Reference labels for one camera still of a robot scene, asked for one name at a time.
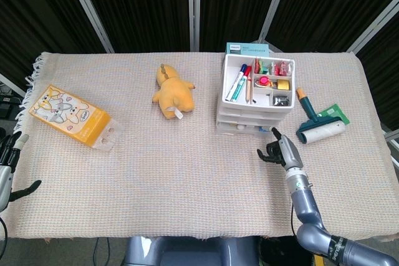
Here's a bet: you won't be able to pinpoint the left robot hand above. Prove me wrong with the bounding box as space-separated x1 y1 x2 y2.
0 133 42 212

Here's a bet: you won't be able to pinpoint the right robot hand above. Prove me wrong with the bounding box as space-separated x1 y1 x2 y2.
257 127 305 172

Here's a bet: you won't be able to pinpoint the clear plastic drawer with erasers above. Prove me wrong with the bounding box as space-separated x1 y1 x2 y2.
215 121 276 138

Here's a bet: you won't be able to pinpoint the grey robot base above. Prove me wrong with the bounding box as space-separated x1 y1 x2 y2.
124 236 260 266

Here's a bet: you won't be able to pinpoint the white desk drawer organizer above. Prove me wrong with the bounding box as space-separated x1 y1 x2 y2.
215 53 297 130

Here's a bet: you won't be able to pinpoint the teal lint roller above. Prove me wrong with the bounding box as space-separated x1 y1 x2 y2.
295 87 346 145

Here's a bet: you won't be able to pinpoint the black binder clips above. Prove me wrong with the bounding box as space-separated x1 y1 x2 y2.
273 95 292 107

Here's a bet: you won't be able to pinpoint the black floor equipment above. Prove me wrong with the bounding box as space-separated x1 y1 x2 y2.
0 82 23 130

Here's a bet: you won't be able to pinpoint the wooden pencil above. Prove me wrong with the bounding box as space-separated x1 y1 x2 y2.
245 74 253 105

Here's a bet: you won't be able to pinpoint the red capped green marker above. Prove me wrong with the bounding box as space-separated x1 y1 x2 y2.
230 65 253 103

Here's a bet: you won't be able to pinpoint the red candy packets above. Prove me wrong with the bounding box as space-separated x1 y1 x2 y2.
271 60 294 77

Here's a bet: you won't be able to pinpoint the blue capped whiteboard marker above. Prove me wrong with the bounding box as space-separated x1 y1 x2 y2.
224 64 248 102

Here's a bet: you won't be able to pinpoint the yellow corgi print tissue pack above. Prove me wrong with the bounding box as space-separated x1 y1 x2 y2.
28 83 125 154

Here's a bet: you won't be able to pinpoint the green and red clip packet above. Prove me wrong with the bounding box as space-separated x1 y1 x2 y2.
253 57 270 74

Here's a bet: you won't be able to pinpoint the teal Philips box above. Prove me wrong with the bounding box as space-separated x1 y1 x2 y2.
224 42 271 60

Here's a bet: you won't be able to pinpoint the black folding screen panel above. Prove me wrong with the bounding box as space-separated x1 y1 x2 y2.
0 0 115 94
73 0 200 54
264 0 399 54
352 13 399 142
193 0 294 52

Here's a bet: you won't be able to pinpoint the yellow plush toy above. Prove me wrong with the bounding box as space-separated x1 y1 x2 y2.
151 63 197 121

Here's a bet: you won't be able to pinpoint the beige woven tablecloth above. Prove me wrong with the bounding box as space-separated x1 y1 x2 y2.
14 50 392 244

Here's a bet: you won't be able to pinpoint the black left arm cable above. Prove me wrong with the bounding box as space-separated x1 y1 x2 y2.
0 216 9 242

